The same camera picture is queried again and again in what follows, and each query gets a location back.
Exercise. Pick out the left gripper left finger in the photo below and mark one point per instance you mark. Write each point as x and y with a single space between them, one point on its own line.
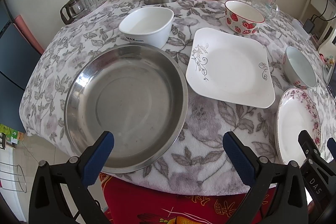
60 192

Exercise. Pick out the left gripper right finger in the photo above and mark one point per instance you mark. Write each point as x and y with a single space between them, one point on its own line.
289 204

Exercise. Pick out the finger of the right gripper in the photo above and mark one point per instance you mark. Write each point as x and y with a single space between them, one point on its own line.
318 177
331 144

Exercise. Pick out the pink floral round plate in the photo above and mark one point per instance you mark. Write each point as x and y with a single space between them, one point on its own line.
296 112

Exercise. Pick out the pale blue round bowl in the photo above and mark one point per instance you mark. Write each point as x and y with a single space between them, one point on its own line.
298 69

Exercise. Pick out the large stainless steel basin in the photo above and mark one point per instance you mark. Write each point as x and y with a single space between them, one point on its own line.
136 92

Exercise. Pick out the strawberry pattern bowl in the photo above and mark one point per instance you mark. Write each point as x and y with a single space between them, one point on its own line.
242 18

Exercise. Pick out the white square bowl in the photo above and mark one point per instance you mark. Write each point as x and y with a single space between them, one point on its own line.
148 25

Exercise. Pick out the red patterned cloth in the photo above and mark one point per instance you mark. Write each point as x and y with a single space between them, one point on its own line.
129 203

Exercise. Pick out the black power adapter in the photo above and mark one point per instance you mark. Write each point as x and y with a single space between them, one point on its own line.
309 26

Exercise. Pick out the white power strip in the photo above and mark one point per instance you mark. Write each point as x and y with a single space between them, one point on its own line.
299 27

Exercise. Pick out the white square patterned plate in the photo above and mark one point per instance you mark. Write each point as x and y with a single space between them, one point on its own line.
230 68

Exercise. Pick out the white lattice shelf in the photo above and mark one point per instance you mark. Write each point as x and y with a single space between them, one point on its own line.
323 34

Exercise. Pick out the clear glass mug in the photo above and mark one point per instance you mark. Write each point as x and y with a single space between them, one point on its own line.
268 8

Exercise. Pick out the floral fleece tablecloth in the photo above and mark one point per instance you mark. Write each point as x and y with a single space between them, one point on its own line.
196 163

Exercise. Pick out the small glass teapot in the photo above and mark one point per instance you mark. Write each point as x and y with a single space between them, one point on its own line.
73 10

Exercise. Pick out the wire rack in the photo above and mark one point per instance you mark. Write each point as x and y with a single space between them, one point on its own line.
12 178

